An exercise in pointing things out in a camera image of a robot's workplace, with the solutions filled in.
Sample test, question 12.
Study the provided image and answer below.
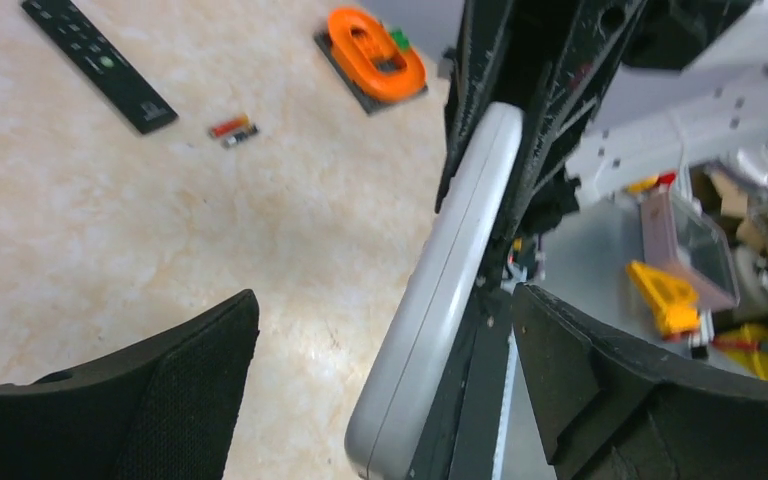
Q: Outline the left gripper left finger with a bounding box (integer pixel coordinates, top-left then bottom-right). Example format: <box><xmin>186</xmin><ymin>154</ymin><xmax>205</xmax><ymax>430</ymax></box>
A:
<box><xmin>0</xmin><ymin>290</ymin><xmax>259</xmax><ymax>479</ymax></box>

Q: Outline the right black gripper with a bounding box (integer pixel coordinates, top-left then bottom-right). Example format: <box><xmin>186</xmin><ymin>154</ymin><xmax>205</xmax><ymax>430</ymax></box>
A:
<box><xmin>436</xmin><ymin>1</ymin><xmax>647</xmax><ymax>264</ymax></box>

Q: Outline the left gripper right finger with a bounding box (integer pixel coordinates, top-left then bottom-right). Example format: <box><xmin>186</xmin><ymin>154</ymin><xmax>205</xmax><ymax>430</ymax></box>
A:
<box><xmin>513</xmin><ymin>286</ymin><xmax>768</xmax><ymax>479</ymax></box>

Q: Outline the white remote control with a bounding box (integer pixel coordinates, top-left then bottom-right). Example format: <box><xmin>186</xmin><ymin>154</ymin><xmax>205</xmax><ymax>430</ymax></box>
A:
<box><xmin>344</xmin><ymin>102</ymin><xmax>524</xmax><ymax>479</ymax></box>

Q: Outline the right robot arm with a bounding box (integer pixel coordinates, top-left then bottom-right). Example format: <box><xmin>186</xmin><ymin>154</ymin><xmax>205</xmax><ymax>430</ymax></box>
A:
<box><xmin>438</xmin><ymin>1</ymin><xmax>768</xmax><ymax>253</ymax></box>

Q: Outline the yellow clutter object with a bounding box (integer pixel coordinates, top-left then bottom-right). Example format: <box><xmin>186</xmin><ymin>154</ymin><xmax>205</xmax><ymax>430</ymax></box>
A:
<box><xmin>625</xmin><ymin>261</ymin><xmax>701</xmax><ymax>339</ymax></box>

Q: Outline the clear plastic box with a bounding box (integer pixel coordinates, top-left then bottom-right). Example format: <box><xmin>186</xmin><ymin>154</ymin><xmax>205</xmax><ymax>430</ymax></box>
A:
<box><xmin>640</xmin><ymin>190</ymin><xmax>739</xmax><ymax>312</ymax></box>

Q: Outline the orange tape roll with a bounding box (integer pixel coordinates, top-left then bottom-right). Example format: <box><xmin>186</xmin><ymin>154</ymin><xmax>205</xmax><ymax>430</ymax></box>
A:
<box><xmin>326</xmin><ymin>7</ymin><xmax>426</xmax><ymax>104</ymax></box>

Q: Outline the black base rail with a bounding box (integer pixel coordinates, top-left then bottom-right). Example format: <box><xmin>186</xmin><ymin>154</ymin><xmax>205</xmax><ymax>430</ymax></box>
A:
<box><xmin>406</xmin><ymin>291</ymin><xmax>511</xmax><ymax>479</ymax></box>

